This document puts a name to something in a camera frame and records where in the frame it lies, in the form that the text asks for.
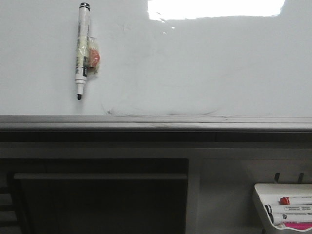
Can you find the black capped marker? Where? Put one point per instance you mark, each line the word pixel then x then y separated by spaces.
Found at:
pixel 289 209
pixel 279 218

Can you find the pink eraser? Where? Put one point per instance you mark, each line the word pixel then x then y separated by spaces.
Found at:
pixel 298 226

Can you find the left black hook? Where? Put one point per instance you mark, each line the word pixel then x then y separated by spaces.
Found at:
pixel 276 178

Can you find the red capped marker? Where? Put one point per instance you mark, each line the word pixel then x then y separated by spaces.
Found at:
pixel 296 200

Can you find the right black hook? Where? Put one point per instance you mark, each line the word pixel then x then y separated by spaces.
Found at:
pixel 300 178

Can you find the black and white whiteboard marker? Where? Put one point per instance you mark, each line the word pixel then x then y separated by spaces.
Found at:
pixel 82 58

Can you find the black capped marker lower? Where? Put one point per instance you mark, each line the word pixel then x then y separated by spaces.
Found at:
pixel 279 218

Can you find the red magnet with clear tape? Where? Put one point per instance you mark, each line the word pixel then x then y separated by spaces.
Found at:
pixel 93 56

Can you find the black hook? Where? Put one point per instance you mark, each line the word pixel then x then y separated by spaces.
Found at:
pixel 276 178
pixel 300 178

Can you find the black capped marker upper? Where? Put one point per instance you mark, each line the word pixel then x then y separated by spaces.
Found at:
pixel 289 209

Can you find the white marker holder tray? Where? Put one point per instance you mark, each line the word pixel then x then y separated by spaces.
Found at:
pixel 270 194

